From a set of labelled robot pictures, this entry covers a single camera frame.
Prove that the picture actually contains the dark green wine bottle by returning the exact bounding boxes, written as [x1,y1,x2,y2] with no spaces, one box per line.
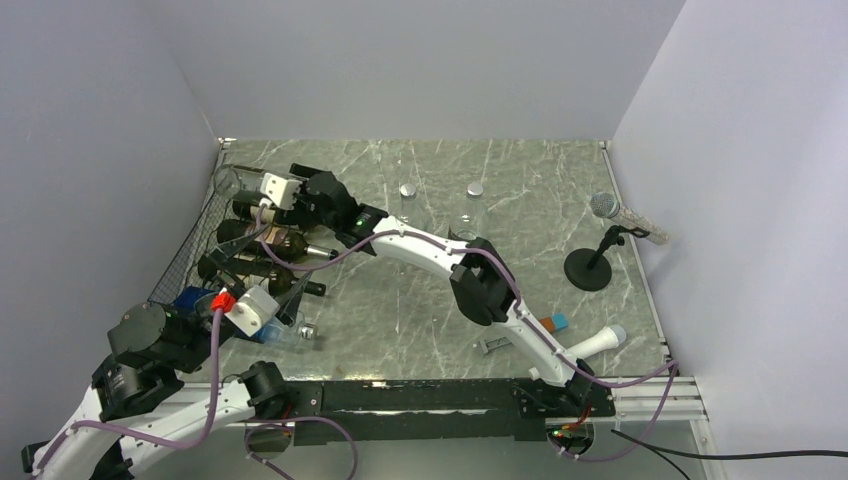
[197,256,327,297]

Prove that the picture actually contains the blue square glass bottle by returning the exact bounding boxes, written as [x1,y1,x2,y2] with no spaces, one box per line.
[173,286,312,344]

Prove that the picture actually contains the green wine bottle grey cap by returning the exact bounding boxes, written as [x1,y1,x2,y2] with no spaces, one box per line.
[216,219,339,263]

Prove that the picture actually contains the clear glass bottle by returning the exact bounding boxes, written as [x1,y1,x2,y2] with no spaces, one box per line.
[212,164,291,199]

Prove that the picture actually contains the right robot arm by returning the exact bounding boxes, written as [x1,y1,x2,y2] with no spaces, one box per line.
[289,163,592,415]

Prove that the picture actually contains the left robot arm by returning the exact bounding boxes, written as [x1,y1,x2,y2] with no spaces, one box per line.
[21,240,313,479]

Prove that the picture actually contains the clear labelled bottle silver cap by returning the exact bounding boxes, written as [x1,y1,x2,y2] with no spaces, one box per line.
[448,182,487,241]

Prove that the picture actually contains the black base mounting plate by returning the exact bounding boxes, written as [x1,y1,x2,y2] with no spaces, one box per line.
[256,378,616,446]

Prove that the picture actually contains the grey tool coloured blocks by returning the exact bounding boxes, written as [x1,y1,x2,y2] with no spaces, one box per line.
[475,313,568,356]

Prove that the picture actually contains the grey handheld microphone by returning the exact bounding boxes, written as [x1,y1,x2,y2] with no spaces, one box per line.
[589,192,670,245]

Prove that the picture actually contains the white toy microphone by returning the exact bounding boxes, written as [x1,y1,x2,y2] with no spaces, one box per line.
[528,325,627,386]

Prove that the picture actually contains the black wire wine rack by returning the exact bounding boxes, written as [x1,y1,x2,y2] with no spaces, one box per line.
[147,163,280,306]

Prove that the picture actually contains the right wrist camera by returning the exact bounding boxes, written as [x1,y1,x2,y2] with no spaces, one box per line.
[259,172,301,210]

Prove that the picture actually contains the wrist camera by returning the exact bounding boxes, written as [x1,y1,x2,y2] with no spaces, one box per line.
[210,285,280,337]
[259,172,301,210]

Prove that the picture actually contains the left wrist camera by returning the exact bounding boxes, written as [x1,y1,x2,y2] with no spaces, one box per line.
[210,285,280,337]

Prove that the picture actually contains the black power cable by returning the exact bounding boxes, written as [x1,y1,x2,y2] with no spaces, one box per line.
[610,429,848,480]

